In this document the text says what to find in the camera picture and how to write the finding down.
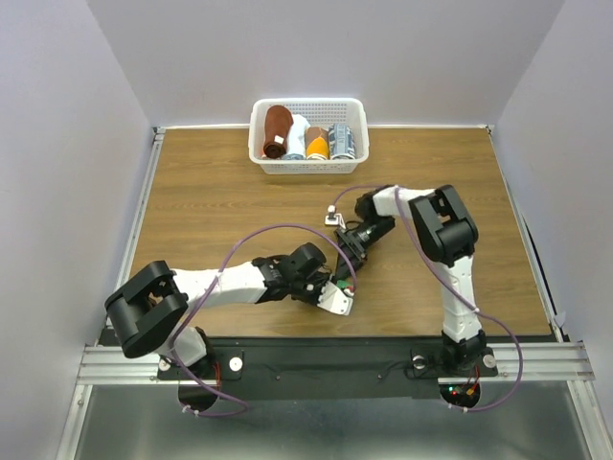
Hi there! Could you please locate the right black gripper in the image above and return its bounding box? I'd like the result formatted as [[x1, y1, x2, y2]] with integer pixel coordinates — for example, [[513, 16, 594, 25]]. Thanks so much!
[[335, 214, 397, 281]]

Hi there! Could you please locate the green towel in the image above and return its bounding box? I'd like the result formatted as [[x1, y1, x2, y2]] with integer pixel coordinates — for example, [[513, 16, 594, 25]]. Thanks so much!
[[336, 280, 354, 292]]

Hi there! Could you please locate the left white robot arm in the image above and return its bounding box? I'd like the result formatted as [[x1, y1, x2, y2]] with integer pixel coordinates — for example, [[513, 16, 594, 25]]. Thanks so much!
[[104, 242, 352, 378]]

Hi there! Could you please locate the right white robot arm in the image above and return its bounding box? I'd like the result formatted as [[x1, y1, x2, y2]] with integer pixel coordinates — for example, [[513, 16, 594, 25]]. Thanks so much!
[[326, 185, 487, 374]]

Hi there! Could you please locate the grey patterned rolled towel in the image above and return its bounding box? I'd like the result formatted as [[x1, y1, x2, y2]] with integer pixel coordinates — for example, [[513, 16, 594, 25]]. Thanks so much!
[[328, 123, 356, 160]]

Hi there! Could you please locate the brown orange rolled towel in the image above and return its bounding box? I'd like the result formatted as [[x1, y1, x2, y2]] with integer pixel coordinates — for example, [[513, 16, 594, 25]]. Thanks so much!
[[305, 126, 329, 160]]

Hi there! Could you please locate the white blue rolled towel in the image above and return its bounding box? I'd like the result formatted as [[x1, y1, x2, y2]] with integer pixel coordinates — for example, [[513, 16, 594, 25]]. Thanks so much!
[[281, 114, 310, 161]]

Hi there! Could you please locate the white plastic basket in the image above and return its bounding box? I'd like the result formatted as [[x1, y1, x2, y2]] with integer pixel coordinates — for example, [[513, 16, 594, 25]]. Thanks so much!
[[248, 97, 370, 174]]

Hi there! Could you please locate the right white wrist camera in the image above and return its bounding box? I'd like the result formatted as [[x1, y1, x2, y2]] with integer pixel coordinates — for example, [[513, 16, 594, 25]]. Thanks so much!
[[325, 204, 346, 230]]

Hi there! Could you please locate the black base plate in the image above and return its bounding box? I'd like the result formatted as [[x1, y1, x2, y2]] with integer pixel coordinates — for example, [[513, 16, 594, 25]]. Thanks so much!
[[157, 335, 499, 403]]

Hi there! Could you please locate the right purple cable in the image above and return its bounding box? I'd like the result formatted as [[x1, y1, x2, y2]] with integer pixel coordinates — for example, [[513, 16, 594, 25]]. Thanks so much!
[[329, 184, 524, 414]]

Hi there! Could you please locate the purple cable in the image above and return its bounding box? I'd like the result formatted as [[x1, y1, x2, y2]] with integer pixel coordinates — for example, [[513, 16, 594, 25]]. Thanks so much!
[[329, 184, 524, 414], [171, 223, 346, 417]]

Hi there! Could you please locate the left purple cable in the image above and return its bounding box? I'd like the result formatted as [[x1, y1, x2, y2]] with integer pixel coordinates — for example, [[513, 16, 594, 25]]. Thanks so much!
[[171, 223, 346, 417]]

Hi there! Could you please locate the aluminium frame rail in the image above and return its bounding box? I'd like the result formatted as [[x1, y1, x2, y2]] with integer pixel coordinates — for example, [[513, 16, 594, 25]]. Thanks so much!
[[56, 124, 181, 460]]

